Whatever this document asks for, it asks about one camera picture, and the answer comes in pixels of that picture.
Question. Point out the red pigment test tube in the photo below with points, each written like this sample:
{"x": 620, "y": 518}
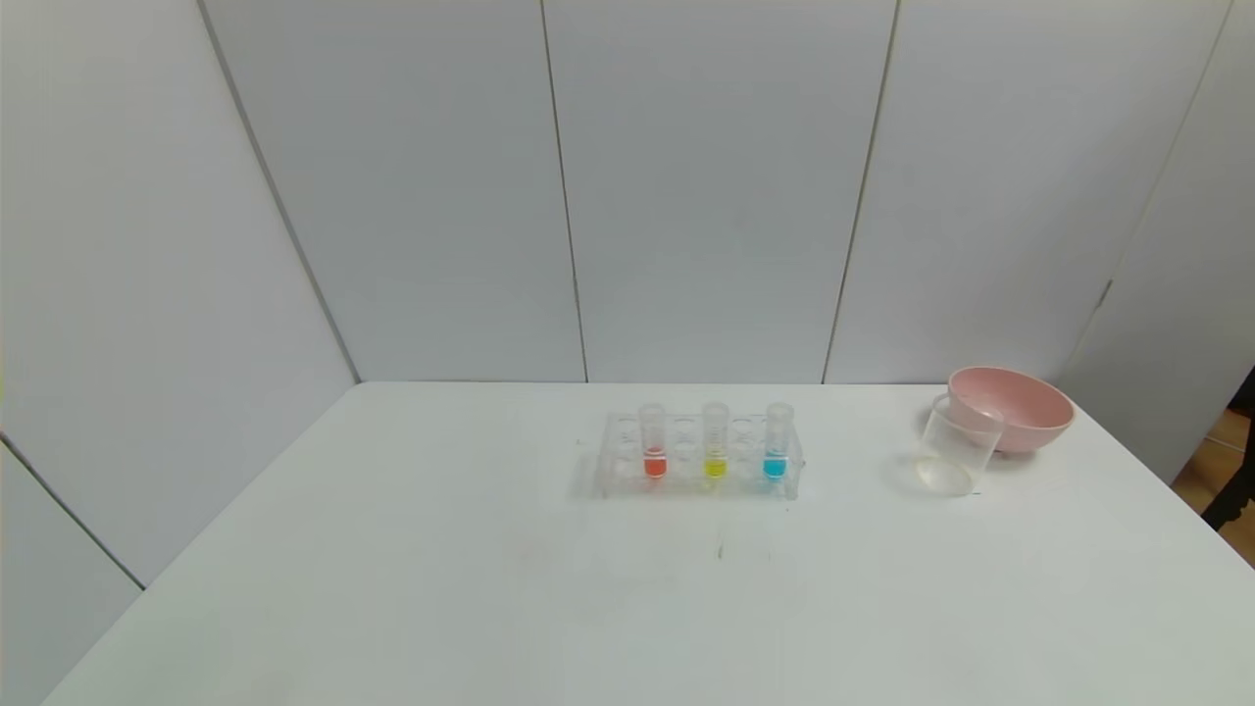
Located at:
{"x": 654, "y": 466}

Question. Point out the clear acrylic test tube rack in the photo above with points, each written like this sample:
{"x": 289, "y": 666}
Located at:
{"x": 686, "y": 471}

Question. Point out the yellow pigment test tube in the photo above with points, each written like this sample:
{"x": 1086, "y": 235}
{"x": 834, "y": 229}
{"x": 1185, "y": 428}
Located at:
{"x": 716, "y": 467}

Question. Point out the blue pigment test tube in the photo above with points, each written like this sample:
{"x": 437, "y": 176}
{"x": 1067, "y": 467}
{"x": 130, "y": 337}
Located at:
{"x": 775, "y": 468}

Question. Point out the clear plastic beaker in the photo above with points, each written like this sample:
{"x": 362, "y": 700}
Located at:
{"x": 946, "y": 471}

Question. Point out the pink bowl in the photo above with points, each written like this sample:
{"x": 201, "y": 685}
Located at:
{"x": 1034, "y": 417}

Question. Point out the black metal furniture frame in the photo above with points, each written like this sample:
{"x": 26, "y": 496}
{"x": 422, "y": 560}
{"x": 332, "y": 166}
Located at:
{"x": 1233, "y": 500}

